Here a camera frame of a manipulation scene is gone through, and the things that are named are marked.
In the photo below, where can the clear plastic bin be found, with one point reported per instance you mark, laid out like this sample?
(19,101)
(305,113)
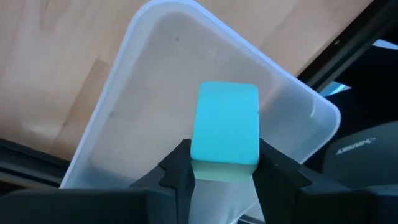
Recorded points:
(155,93)

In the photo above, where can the turquoise wooden block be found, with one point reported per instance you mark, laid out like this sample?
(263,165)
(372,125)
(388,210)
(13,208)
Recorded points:
(227,124)

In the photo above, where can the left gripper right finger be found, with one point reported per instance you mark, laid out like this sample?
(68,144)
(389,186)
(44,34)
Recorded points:
(280,177)

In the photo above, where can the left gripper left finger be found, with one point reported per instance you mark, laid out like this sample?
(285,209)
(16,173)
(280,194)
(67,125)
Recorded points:
(180,174)

